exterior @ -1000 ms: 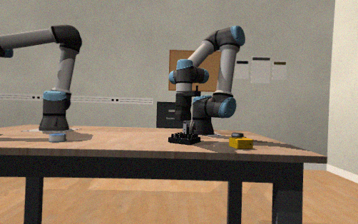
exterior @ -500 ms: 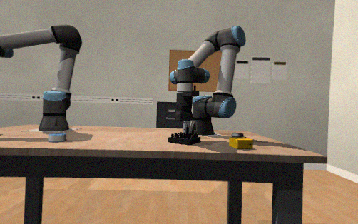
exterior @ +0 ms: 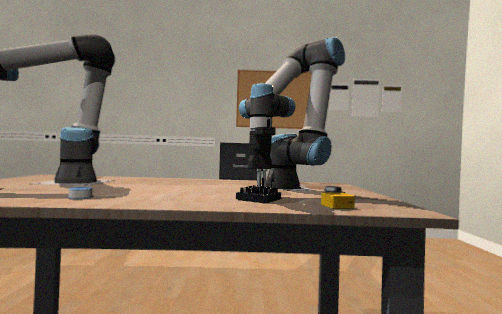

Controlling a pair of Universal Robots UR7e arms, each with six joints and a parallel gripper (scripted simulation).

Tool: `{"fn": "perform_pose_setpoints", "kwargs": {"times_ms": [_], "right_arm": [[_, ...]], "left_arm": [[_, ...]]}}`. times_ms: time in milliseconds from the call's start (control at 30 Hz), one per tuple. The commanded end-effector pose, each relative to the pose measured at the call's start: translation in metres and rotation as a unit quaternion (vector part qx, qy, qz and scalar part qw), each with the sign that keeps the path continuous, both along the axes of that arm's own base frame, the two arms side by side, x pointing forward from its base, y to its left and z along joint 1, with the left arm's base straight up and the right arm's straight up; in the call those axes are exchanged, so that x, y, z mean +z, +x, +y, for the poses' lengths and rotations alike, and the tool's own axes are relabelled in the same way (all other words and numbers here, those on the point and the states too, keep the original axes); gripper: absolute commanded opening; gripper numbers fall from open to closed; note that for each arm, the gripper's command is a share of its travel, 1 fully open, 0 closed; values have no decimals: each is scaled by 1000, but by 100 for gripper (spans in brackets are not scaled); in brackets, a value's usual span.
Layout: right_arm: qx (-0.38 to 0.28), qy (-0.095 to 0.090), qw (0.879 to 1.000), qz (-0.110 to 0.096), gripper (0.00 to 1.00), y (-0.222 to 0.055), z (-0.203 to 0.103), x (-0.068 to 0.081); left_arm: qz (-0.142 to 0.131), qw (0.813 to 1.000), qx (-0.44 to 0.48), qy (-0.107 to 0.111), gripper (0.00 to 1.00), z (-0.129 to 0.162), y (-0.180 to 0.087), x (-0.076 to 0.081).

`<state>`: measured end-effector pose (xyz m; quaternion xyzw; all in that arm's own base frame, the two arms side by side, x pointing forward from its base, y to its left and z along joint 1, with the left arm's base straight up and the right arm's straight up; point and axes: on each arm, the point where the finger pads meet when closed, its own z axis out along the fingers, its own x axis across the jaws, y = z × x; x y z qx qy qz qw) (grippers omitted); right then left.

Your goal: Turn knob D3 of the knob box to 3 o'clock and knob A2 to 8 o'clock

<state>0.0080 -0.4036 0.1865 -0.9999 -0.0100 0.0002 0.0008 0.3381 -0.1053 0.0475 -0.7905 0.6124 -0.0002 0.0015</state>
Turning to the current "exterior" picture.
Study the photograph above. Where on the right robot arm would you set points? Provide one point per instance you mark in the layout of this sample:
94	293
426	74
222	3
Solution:
79	142

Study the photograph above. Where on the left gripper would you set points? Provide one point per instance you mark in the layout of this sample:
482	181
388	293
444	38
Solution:
260	146

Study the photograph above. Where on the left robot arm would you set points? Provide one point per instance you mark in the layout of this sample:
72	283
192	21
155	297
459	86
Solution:
310	147

